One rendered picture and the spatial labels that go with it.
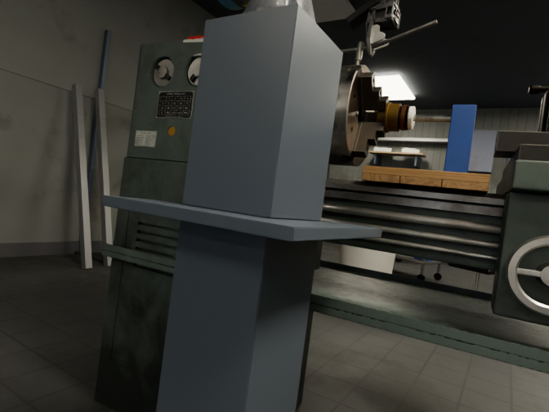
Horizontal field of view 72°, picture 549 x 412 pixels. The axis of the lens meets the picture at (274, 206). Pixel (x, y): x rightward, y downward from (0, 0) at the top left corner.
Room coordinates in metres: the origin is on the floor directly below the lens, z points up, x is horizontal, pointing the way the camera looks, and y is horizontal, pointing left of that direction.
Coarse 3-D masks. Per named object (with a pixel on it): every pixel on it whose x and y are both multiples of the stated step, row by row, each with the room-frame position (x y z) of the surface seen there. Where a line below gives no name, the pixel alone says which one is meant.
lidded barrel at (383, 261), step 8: (344, 248) 3.76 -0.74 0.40; (352, 248) 3.67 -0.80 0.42; (360, 248) 3.62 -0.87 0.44; (344, 256) 3.75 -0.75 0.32; (352, 256) 3.66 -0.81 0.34; (360, 256) 3.62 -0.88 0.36; (368, 256) 3.59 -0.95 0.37; (376, 256) 3.59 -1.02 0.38; (384, 256) 3.61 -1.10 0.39; (392, 256) 3.67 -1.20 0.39; (344, 264) 3.75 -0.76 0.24; (352, 264) 3.66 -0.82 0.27; (360, 264) 3.62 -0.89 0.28; (368, 264) 3.60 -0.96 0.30; (376, 264) 3.59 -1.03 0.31; (384, 264) 3.62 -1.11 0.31; (392, 264) 3.71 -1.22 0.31
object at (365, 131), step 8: (360, 128) 1.18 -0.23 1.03; (368, 128) 1.17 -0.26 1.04; (376, 128) 1.16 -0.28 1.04; (384, 128) 1.16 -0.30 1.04; (360, 136) 1.17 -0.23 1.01; (368, 136) 1.16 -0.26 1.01; (376, 136) 1.16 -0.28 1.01; (384, 136) 1.17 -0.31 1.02; (360, 144) 1.15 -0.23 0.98; (368, 144) 1.17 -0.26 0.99; (376, 144) 1.17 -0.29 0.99; (352, 152) 1.16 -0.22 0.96; (360, 152) 1.15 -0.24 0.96; (352, 160) 1.18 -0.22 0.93
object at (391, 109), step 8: (392, 104) 1.15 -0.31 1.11; (400, 104) 1.15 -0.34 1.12; (384, 112) 1.16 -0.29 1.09; (392, 112) 1.13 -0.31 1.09; (400, 112) 1.13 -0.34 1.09; (384, 120) 1.14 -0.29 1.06; (392, 120) 1.14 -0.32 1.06; (400, 120) 1.13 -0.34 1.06; (392, 128) 1.15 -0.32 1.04; (400, 128) 1.15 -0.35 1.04
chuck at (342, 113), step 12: (348, 72) 1.12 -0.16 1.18; (348, 84) 1.09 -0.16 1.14; (348, 96) 1.08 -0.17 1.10; (336, 108) 1.09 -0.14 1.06; (348, 108) 1.08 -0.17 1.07; (336, 120) 1.10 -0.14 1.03; (348, 120) 1.09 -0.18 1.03; (336, 132) 1.11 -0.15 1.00; (348, 132) 1.11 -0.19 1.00; (336, 144) 1.13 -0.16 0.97; (348, 144) 1.12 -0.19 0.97; (336, 156) 1.17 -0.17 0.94
